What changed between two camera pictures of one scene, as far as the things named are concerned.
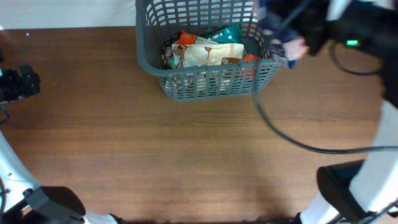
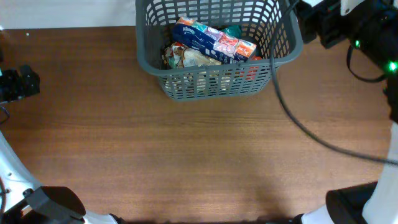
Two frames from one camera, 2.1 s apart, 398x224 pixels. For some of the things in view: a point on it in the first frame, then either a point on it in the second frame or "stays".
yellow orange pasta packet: (186, 38) to (244, 48)
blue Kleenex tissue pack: (287, 46) to (223, 47)
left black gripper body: (11, 86) stays
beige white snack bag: (201, 55) stays
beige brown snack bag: (168, 60) stays
